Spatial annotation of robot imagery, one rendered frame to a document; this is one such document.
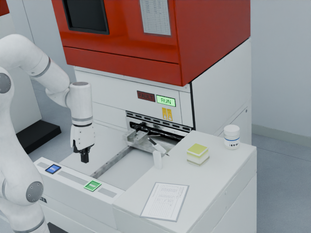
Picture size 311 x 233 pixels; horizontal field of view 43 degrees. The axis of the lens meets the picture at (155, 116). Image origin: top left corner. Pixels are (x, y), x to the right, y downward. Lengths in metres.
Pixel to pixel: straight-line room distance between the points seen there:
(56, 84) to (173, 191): 0.63
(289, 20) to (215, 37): 1.24
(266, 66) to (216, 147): 1.65
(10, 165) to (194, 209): 0.69
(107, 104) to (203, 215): 1.05
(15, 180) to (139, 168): 0.85
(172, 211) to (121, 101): 0.90
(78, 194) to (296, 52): 2.12
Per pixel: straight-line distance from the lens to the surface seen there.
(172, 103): 2.02
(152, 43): 1.88
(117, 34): 2.01
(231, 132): 1.81
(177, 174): 1.73
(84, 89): 1.54
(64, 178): 1.86
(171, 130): 2.10
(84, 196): 1.77
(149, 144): 2.11
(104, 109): 2.40
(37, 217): 1.51
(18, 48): 1.31
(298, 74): 3.36
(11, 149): 1.34
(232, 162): 1.79
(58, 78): 1.42
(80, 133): 1.59
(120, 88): 2.22
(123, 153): 2.14
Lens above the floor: 2.03
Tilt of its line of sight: 29 degrees down
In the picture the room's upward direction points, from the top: 8 degrees counter-clockwise
